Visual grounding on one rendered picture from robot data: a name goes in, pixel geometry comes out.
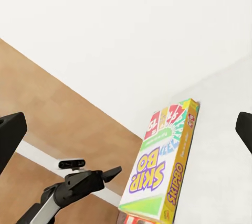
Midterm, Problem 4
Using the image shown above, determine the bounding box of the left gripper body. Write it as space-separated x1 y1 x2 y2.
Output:
60 172 104 203

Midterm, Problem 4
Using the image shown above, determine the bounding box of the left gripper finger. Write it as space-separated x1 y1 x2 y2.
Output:
66 170 92 194
92 166 122 183

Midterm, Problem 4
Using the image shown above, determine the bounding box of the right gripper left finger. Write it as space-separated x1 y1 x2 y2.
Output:
0 112 27 174

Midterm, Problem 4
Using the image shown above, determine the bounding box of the board game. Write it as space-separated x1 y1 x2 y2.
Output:
119 98 199 224

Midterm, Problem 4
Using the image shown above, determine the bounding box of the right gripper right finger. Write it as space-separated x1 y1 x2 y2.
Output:
235 111 252 154

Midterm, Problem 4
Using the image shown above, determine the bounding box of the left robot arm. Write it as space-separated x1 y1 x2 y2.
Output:
15 158 122 224

